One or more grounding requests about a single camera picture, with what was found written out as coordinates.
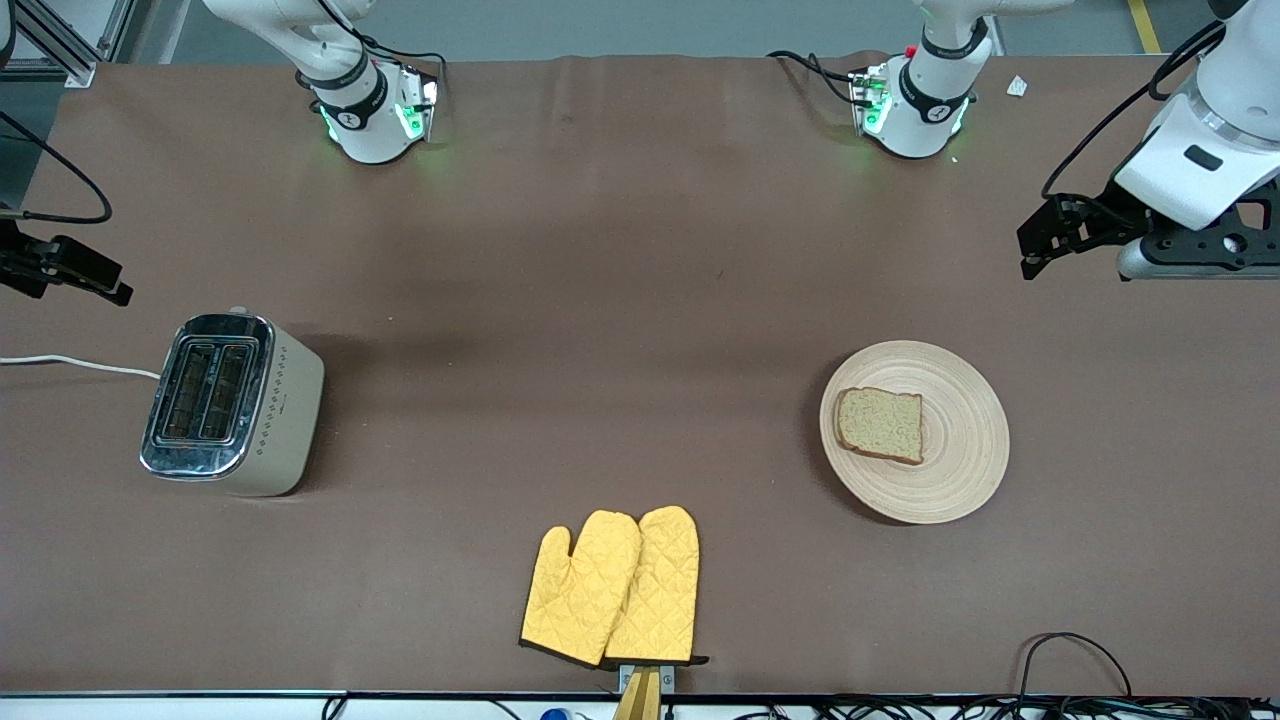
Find black left arm base cable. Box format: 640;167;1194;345
768;50;863;106

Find black arm base cable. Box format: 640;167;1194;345
768;50;863;106
345;30;448;91

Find yellow floor tape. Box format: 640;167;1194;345
1128;0;1163;54

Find white toaster power cord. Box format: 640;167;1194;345
0;354;163;381

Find black looped cable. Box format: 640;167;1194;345
1018;632;1133;701

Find brown bread slice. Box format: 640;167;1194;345
835;387;925;466

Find brown table cloth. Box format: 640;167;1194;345
0;50;1280;696

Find small metal bracket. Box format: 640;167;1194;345
618;663;676;696

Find beige chrome toaster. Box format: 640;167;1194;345
140;307;326;498

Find aluminium frame profile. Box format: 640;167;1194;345
10;0;136;89

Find yellow quilted oven mitt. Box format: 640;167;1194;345
520;510;643;668
605;505;709;669

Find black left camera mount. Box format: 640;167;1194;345
1140;178;1280;273

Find black right arm base cable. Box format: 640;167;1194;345
345;30;448;91

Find round wooden plate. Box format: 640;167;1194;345
819;340;1011;526

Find black cable bundle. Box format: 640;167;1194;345
740;695;1280;720

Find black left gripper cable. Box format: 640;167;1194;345
1040;20;1226;201

